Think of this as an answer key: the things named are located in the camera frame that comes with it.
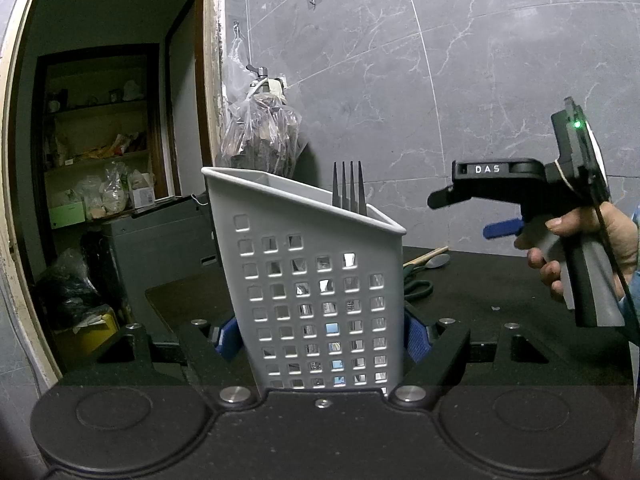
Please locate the clear plastic hanging bag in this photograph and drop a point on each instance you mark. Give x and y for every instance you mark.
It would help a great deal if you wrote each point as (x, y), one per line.
(260, 135)

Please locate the metal spoon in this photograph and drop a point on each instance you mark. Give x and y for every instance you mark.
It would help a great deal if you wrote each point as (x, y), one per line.
(436, 260)

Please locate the grey cabinet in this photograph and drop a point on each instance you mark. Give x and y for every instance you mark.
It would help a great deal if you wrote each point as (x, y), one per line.
(150, 255)

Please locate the black garbage bag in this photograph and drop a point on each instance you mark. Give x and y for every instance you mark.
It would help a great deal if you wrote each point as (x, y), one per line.
(65, 285)

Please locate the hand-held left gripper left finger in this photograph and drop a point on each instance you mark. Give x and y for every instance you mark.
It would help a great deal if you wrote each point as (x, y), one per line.
(227, 336)

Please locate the adhesive wall hook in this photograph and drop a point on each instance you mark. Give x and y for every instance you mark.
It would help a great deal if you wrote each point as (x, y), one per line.
(237, 27)
(312, 2)

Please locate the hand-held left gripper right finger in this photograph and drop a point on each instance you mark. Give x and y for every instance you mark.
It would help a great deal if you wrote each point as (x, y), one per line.
(415, 340)

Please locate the wall faucet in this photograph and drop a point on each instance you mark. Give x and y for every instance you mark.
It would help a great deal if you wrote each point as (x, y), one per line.
(260, 70)

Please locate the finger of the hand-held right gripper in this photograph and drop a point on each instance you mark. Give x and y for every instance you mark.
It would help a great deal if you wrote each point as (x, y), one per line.
(500, 170)
(502, 230)

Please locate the yellow box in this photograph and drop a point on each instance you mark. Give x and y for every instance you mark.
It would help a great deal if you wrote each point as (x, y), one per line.
(85, 342)

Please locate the grey perforated utensil basket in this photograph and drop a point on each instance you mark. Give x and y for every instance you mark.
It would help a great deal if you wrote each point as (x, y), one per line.
(280, 200)

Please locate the green box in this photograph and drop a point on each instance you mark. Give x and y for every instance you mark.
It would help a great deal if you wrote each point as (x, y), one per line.
(67, 215)

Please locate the wooden chopstick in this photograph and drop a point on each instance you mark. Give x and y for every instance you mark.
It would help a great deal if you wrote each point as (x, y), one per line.
(427, 256)

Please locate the small white box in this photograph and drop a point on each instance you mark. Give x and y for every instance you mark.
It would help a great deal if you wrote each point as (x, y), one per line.
(142, 196)

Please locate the cream door frame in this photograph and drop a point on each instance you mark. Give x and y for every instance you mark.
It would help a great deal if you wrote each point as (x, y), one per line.
(216, 60)

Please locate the metal fork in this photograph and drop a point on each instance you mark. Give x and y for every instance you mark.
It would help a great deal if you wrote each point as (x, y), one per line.
(348, 206)

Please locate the wooden shelf unit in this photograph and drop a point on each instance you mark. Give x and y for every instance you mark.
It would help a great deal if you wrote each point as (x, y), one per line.
(100, 105)

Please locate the clear bags of food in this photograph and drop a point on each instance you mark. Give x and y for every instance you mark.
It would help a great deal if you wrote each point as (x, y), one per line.
(107, 190)

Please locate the person's right hand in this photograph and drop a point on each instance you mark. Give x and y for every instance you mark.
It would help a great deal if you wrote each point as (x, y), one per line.
(620, 235)

